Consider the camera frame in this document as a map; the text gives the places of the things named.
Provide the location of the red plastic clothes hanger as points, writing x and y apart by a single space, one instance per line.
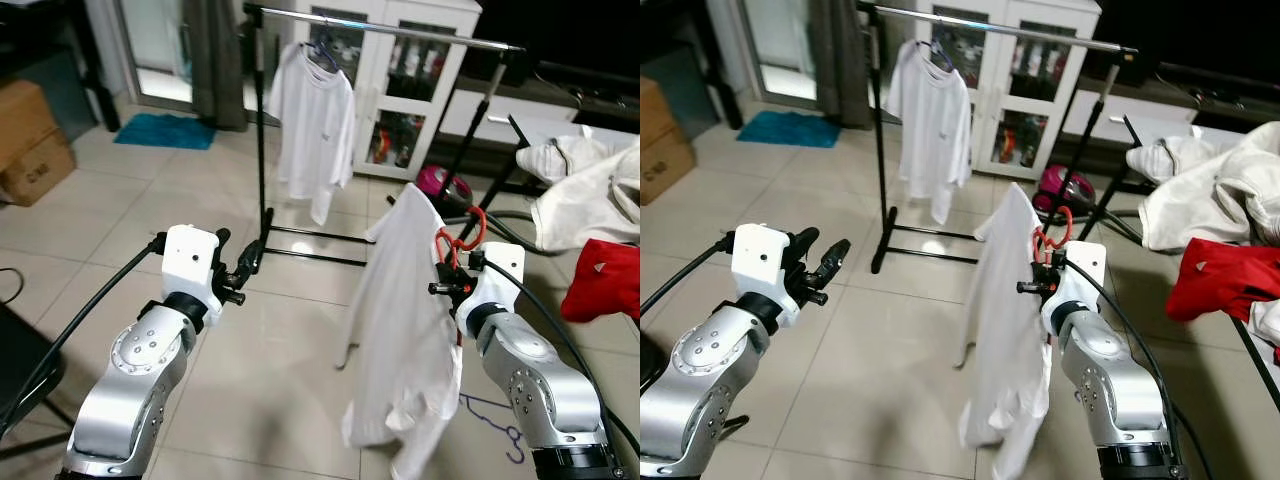
483 228
1068 225

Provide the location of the white T-shirt with blue logo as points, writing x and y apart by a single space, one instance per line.
1000 330
400 330

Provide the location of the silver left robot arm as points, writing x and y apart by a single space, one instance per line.
130 390
700 390

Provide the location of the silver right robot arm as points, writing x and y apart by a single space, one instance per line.
1110 390
530 390

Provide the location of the blue clothes hanger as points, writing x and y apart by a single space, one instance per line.
945 60
330 62

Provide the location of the pink vacuum cleaner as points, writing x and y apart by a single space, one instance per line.
435 185
1065 188

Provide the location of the teal floor mat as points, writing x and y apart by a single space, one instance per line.
165 132
790 130

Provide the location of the plain white T-shirt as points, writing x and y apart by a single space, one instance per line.
930 130
310 130

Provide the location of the white crumpled garment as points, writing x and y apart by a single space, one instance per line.
590 205
1220 190

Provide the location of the white low drawer cabinet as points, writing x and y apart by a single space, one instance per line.
1090 115

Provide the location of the red garment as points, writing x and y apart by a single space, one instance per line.
605 280
1220 280

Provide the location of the white glass-door cabinet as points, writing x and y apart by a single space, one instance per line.
1030 103
415 102

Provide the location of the printed small cardboard box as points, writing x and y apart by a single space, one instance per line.
40 178
668 168

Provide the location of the grey curtain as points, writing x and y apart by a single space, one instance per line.
840 60
215 60

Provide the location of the white framed glass door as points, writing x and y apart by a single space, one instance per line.
155 45
785 45

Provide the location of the black chair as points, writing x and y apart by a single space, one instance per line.
20 360

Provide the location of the black and steel clothes rack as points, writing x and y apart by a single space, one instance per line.
400 30
1020 31

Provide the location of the black desk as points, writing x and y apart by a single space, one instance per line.
690 30
60 40

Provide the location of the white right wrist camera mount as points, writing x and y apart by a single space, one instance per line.
1080 275
500 280

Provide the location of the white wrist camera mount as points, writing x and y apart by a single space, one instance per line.
190 260
1080 275
760 260
500 280

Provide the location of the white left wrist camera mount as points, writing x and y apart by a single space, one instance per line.
760 260
190 260

